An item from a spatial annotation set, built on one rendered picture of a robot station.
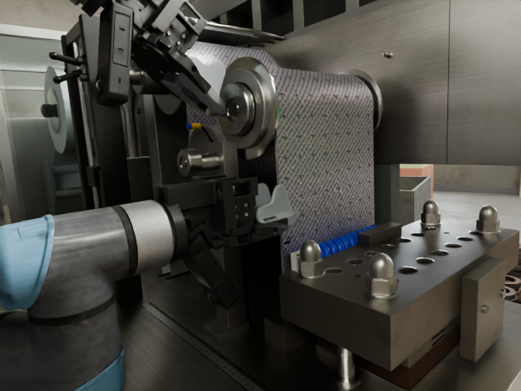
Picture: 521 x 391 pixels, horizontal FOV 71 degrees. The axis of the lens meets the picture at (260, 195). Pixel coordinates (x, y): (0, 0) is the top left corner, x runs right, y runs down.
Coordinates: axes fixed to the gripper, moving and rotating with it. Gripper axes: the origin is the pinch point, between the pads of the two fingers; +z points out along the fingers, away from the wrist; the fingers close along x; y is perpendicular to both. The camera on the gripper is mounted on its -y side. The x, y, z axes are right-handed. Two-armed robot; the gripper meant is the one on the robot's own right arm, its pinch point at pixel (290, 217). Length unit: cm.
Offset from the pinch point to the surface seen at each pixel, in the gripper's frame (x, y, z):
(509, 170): 161, -67, 676
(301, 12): 24, 40, 31
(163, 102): 33.3, 20.3, -2.0
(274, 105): -0.8, 16.0, -2.8
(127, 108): 76, 23, 7
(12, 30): 102, 49, -17
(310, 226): -0.3, -2.2, 4.0
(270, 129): 0.2, 12.8, -2.8
